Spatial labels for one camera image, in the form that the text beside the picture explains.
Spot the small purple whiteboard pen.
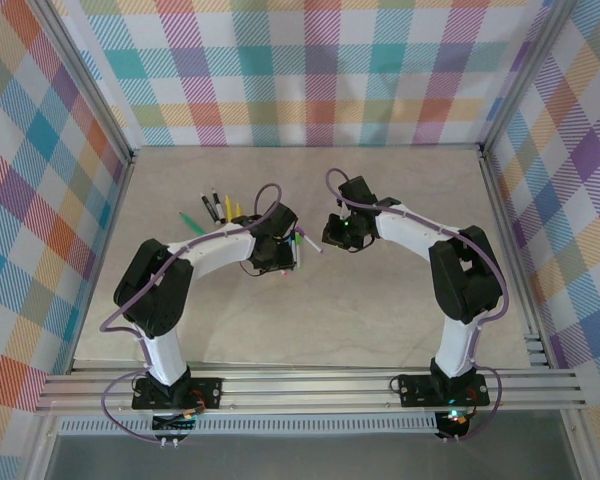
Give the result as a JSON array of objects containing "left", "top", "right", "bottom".
[{"left": 295, "top": 227, "right": 326, "bottom": 254}]

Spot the slim black barcode marker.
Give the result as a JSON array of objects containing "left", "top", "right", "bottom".
[{"left": 210, "top": 188, "right": 228, "bottom": 225}]

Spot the thick black marker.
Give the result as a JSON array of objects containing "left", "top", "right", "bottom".
[{"left": 200, "top": 194, "right": 220, "bottom": 225}]

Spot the green highlighter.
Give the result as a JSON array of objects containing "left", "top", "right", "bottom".
[{"left": 178, "top": 210, "right": 209, "bottom": 237}]

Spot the black orange power connector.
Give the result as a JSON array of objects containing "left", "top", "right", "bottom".
[
  {"left": 152, "top": 412, "right": 199, "bottom": 432},
  {"left": 437, "top": 409, "right": 476, "bottom": 431}
]

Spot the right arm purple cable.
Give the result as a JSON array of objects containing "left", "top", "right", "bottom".
[{"left": 326, "top": 167, "right": 510, "bottom": 446}]

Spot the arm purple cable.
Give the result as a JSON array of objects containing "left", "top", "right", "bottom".
[
  {"left": 99, "top": 183, "right": 284, "bottom": 446},
  {"left": 326, "top": 167, "right": 510, "bottom": 446}
]

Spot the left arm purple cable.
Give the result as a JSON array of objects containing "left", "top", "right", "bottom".
[{"left": 99, "top": 183, "right": 284, "bottom": 446}]

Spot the aluminium table edge rail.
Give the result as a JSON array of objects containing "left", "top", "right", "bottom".
[
  {"left": 129, "top": 143, "right": 486, "bottom": 152},
  {"left": 68, "top": 149, "right": 140, "bottom": 375},
  {"left": 478, "top": 147, "right": 554, "bottom": 369}
]

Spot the wide aluminium mounting rail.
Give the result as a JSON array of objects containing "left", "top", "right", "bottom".
[{"left": 34, "top": 367, "right": 586, "bottom": 416}]

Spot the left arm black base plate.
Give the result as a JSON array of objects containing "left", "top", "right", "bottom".
[{"left": 131, "top": 377, "right": 224, "bottom": 412}]

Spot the aluminium frame post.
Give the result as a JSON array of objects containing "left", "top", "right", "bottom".
[
  {"left": 563, "top": 412, "right": 600, "bottom": 480},
  {"left": 38, "top": 0, "right": 136, "bottom": 164},
  {"left": 25, "top": 414, "right": 62, "bottom": 480},
  {"left": 477, "top": 0, "right": 571, "bottom": 161}
]

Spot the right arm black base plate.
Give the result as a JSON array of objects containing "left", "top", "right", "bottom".
[{"left": 398, "top": 373, "right": 491, "bottom": 409}]

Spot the slotted grey cable duct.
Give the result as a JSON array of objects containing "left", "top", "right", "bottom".
[{"left": 57, "top": 417, "right": 439, "bottom": 437}]

